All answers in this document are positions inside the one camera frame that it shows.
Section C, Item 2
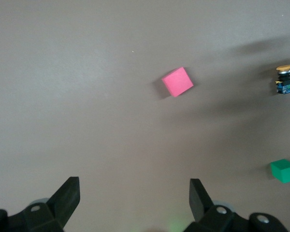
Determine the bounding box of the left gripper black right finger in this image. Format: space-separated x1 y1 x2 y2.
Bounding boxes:
183 178 290 232

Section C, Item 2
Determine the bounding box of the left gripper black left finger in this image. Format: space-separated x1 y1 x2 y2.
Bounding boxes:
0 176 81 232

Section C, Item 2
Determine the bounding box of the orange capped push button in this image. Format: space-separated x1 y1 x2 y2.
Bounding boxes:
272 64 290 95

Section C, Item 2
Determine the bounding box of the green foam cube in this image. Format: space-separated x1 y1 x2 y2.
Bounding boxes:
270 159 290 185

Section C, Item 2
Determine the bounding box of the brown table mat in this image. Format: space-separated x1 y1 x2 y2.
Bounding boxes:
0 0 290 232

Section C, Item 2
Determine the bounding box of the pink foam cube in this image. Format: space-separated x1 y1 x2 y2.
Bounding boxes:
161 67 194 98

